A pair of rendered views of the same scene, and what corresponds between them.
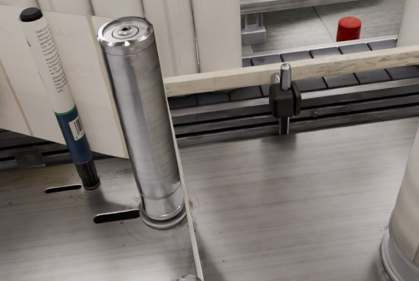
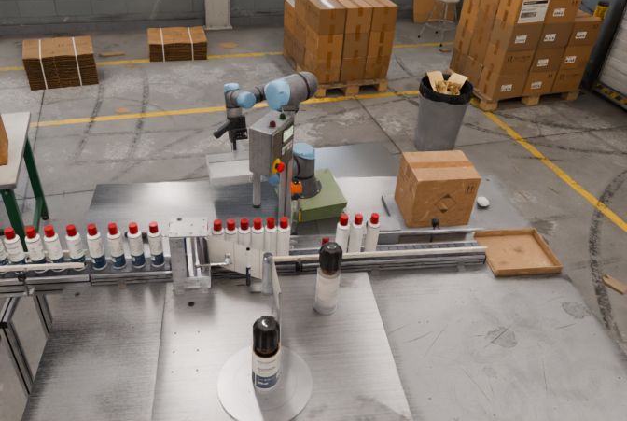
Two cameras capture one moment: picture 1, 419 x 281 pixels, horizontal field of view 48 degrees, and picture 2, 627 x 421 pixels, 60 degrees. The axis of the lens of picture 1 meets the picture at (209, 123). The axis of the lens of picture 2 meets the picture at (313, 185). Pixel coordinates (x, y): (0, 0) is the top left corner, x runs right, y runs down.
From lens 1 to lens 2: 1.71 m
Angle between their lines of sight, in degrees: 9
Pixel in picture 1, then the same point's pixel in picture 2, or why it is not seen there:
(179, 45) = (272, 248)
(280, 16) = (304, 231)
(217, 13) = (284, 243)
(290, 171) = (298, 285)
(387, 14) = not seen: hidden behind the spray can
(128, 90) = (267, 266)
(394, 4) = not seen: hidden behind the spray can
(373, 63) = not seen: hidden behind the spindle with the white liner
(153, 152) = (268, 277)
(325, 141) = (308, 278)
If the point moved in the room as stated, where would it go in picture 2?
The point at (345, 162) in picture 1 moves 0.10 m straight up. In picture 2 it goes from (311, 284) to (313, 265)
